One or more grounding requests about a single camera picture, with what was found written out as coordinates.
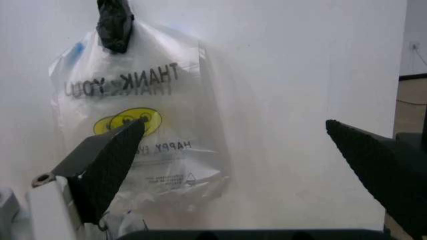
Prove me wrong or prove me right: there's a white trash bin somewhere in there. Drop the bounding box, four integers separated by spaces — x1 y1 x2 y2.
25 174 89 240

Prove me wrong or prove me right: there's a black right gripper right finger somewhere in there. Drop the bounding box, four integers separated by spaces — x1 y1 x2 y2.
324 119 427 240

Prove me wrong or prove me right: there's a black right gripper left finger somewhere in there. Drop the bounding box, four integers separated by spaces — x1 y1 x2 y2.
31 117 148 226

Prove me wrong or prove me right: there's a dark baseboard strip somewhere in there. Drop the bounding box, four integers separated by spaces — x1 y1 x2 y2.
398 71 427 81

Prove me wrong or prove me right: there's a black garbage bag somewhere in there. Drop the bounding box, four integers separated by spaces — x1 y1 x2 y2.
94 0 135 55

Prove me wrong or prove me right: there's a clear printed plastic bag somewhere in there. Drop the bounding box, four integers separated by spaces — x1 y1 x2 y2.
47 19 232 237

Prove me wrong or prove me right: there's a thin dark cable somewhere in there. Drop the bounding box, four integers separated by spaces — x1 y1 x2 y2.
396 98 427 106

